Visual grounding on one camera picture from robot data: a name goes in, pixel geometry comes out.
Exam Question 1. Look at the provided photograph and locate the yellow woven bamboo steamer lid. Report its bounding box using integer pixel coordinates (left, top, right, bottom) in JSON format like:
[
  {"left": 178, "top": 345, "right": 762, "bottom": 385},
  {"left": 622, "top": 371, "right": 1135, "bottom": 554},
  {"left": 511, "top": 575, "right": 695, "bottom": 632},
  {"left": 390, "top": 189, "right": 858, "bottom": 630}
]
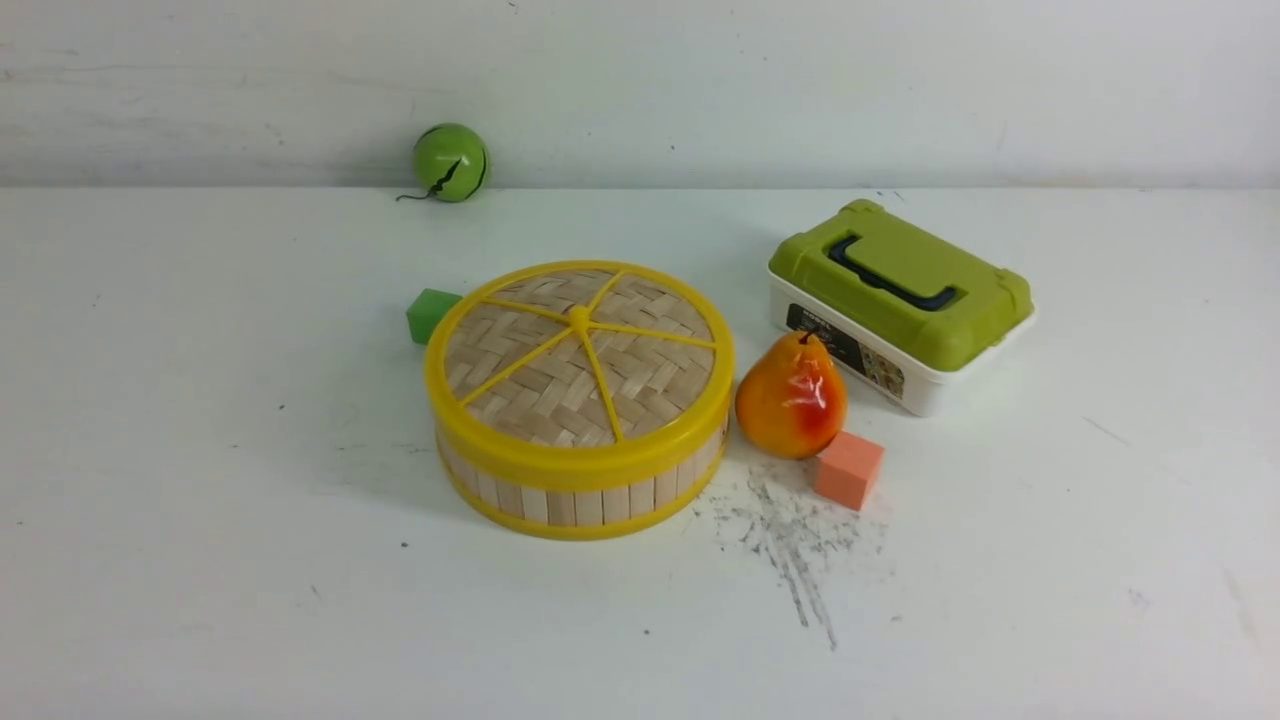
[{"left": 422, "top": 260, "right": 735, "bottom": 492}]

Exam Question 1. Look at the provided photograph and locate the bamboo steamer basket yellow rim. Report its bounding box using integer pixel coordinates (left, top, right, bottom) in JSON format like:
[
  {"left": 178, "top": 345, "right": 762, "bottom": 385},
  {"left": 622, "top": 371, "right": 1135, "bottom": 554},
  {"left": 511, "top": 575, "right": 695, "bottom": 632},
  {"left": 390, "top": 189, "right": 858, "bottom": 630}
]
[{"left": 435, "top": 418, "right": 731, "bottom": 541}]

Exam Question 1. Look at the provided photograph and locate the white box with green lid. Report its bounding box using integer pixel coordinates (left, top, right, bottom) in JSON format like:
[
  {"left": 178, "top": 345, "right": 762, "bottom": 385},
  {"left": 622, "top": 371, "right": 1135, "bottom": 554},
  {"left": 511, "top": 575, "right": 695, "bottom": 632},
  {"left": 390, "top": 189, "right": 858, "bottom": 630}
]
[{"left": 768, "top": 199, "right": 1037, "bottom": 416}]

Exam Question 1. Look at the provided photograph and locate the orange yellow toy pear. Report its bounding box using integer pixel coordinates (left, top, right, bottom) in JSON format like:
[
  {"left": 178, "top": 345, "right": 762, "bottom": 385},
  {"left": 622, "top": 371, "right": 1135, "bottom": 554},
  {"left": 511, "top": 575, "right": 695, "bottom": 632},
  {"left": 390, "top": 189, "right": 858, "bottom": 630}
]
[{"left": 735, "top": 331, "right": 849, "bottom": 459}]

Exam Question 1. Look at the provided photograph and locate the green cube block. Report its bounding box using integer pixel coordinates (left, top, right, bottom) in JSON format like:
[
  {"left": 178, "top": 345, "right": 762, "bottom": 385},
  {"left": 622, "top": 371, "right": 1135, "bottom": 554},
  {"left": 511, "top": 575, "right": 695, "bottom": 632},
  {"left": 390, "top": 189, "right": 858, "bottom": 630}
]
[{"left": 404, "top": 288, "right": 462, "bottom": 346}]

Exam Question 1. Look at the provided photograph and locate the salmon pink cube block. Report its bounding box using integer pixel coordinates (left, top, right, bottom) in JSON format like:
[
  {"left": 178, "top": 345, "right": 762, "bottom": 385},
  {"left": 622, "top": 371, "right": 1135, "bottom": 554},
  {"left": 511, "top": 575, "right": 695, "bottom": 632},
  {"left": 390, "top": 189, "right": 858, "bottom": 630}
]
[{"left": 813, "top": 432, "right": 886, "bottom": 512}]

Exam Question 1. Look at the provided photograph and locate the green ball with black cord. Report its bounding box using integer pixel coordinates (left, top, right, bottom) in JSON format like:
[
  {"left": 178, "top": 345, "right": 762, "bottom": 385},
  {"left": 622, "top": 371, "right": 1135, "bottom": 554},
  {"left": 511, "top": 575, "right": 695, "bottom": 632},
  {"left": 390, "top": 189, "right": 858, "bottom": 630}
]
[{"left": 396, "top": 123, "right": 492, "bottom": 202}]

